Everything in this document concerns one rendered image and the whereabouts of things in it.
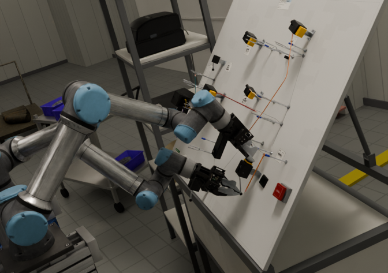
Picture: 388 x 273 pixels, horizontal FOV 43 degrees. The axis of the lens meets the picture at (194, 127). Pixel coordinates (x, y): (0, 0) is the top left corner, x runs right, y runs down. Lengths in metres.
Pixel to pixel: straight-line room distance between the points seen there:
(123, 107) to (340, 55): 0.78
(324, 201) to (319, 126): 0.60
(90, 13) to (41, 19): 1.47
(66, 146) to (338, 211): 1.21
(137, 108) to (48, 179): 0.41
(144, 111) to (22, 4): 10.13
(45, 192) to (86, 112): 0.27
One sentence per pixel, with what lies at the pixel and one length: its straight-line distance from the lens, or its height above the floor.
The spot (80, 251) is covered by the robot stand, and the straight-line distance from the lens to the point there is 1.82.
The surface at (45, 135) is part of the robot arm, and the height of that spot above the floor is 1.41.
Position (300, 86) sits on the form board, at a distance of 1.94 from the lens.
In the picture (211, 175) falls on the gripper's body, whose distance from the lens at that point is 1.92.
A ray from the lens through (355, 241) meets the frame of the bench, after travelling 2.03.
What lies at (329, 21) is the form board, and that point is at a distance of 1.96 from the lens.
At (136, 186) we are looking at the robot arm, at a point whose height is 1.21.
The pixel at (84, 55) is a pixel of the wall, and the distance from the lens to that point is 10.84.
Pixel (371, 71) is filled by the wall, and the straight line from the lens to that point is 5.21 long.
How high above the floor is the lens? 2.01
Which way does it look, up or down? 21 degrees down
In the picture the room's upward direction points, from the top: 14 degrees counter-clockwise
